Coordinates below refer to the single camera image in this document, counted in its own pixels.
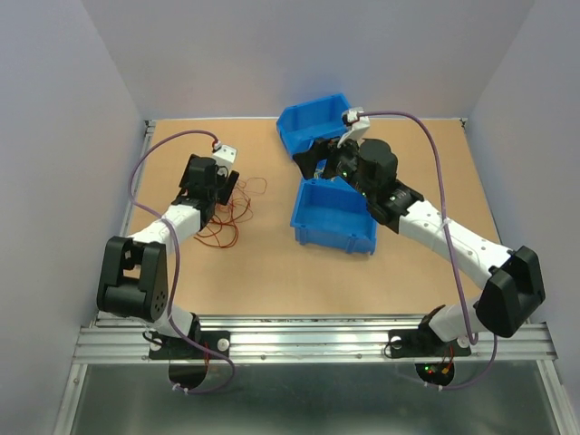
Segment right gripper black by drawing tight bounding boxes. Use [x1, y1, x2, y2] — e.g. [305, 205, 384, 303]
[292, 129, 374, 200]

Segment yellow wire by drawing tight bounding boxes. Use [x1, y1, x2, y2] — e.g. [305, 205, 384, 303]
[312, 167, 345, 183]

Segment red wires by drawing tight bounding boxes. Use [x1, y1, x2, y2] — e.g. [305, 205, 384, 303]
[192, 176, 268, 249]

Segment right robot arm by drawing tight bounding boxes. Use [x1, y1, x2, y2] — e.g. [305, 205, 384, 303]
[293, 139, 546, 358]

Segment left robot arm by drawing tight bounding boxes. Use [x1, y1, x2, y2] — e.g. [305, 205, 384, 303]
[96, 145, 239, 357]

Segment blue bin rear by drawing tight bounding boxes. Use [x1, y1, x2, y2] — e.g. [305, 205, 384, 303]
[275, 93, 363, 161]

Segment blue bin double front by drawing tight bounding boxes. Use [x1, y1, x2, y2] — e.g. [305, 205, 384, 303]
[290, 161, 377, 255]

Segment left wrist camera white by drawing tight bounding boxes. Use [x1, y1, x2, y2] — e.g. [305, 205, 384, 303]
[212, 142, 237, 170]

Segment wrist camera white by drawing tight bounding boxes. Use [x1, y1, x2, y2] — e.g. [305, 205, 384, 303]
[336, 107, 371, 149]
[212, 142, 237, 170]

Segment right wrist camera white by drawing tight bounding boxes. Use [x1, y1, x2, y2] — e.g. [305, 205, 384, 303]
[336, 107, 371, 149]

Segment aluminium rail frame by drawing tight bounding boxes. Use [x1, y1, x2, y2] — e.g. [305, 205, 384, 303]
[55, 119, 579, 434]

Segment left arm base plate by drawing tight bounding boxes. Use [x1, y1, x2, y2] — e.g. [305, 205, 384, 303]
[141, 331, 219, 393]

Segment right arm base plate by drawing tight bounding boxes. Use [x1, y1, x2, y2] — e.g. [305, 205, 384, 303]
[383, 328, 472, 389]

